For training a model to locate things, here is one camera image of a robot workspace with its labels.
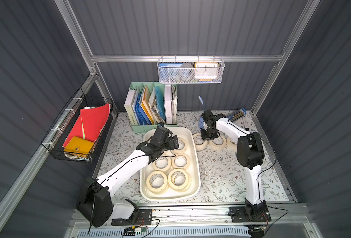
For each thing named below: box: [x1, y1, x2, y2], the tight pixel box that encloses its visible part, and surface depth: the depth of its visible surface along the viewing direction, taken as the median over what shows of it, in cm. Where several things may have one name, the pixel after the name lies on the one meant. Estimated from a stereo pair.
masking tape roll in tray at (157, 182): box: [146, 170, 169, 195], surface depth 81 cm
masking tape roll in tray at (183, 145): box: [173, 136, 188, 154], surface depth 100 cm
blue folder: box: [134, 93, 152, 126], surface depth 99 cm
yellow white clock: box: [193, 62, 220, 82], surface depth 90 cm
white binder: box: [164, 84, 173, 125], surface depth 98 cm
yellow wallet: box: [63, 136, 95, 155], surface depth 65 cm
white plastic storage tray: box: [139, 126, 202, 202], surface depth 84 cm
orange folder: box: [141, 85, 156, 125], surface depth 98 cm
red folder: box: [62, 103, 110, 148], surface depth 76 cm
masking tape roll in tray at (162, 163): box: [152, 156, 172, 172], surface depth 91 cm
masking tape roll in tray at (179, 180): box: [167, 168, 191, 193], surface depth 82 cm
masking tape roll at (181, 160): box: [171, 152, 190, 169], surface depth 93 cm
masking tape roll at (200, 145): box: [192, 132, 210, 152], surface depth 99 cm
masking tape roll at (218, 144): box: [208, 135, 227, 151], surface depth 101 cm
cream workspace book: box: [123, 88, 138, 126], surface depth 95 cm
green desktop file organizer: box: [123, 81, 178, 134], surface depth 99 cm
